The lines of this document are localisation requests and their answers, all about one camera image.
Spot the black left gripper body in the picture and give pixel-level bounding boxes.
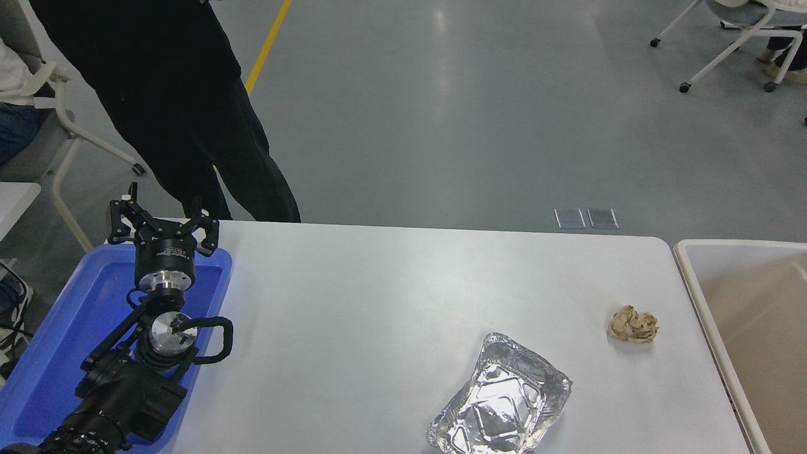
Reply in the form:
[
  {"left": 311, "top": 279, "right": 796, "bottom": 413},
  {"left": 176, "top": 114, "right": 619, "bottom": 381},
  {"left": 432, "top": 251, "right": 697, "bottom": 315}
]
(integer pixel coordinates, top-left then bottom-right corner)
[{"left": 134, "top": 219, "right": 197, "bottom": 278}]

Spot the blue plastic tray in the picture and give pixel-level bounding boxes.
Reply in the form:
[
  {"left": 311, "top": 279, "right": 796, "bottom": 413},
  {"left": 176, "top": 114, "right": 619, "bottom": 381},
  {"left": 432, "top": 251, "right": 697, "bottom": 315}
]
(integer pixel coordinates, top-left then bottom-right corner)
[{"left": 0, "top": 245, "right": 233, "bottom": 451}]

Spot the white wheeled chair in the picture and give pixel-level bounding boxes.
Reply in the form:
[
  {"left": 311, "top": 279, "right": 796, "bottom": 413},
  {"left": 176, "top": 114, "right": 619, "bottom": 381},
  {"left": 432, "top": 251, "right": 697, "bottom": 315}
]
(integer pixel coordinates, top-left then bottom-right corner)
[
  {"left": 0, "top": 0, "right": 147, "bottom": 253},
  {"left": 650, "top": 0, "right": 807, "bottom": 94}
]

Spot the small white table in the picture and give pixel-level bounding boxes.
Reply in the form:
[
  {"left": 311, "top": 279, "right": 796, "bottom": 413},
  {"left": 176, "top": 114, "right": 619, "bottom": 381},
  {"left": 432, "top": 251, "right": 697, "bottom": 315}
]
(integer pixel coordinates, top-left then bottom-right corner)
[{"left": 0, "top": 183, "right": 41, "bottom": 240}]

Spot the person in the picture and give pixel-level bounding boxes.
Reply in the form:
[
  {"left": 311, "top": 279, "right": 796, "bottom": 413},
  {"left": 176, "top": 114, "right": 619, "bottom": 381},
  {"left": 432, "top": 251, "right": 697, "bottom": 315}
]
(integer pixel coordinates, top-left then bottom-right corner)
[
  {"left": 760, "top": 28, "right": 807, "bottom": 84},
  {"left": 28, "top": 0, "right": 301, "bottom": 223},
  {"left": 0, "top": 35, "right": 38, "bottom": 373}
]

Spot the silver foil tray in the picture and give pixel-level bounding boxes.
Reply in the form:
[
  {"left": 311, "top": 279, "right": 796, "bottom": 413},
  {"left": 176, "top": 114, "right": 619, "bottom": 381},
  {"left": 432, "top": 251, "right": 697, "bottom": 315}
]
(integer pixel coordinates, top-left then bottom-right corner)
[{"left": 426, "top": 332, "right": 573, "bottom": 454}]

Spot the crumpled tan paper ball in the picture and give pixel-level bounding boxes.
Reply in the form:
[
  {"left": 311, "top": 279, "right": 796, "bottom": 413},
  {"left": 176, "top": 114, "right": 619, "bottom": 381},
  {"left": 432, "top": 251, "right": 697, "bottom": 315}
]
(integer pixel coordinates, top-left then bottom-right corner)
[{"left": 608, "top": 305, "right": 659, "bottom": 344}]

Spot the large pale bin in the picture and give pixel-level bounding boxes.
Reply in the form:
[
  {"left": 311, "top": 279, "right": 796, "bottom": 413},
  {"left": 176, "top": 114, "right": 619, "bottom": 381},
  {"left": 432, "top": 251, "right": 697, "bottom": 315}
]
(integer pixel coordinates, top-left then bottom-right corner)
[{"left": 673, "top": 238, "right": 807, "bottom": 454}]

